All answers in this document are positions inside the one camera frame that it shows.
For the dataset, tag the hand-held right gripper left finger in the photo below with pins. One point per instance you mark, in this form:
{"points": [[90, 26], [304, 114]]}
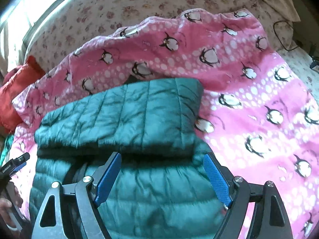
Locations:
{"points": [[107, 179]]}

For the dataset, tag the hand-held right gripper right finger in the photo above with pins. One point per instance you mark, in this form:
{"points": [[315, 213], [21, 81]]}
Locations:
{"points": [[216, 179]]}

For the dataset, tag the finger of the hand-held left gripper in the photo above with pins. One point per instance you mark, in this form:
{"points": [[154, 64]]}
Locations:
{"points": [[19, 159]]}

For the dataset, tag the dark green quilted jacket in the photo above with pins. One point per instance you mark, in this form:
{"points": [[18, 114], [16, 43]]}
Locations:
{"points": [[124, 117]]}

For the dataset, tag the person's left hand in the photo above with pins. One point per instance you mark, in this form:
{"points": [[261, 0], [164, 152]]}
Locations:
{"points": [[15, 197]]}

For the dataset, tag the red cloth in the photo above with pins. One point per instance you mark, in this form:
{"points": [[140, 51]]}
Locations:
{"points": [[17, 92]]}

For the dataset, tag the pink penguin print blanket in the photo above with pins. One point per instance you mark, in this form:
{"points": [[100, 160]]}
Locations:
{"points": [[249, 92]]}

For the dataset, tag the dark object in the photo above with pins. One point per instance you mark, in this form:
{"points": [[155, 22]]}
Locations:
{"points": [[314, 63]]}

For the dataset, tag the floral bedsheet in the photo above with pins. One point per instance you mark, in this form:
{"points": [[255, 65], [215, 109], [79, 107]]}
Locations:
{"points": [[99, 10]]}

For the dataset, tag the grey bed frame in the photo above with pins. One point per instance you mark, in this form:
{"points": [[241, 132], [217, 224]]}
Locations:
{"points": [[49, 12]]}

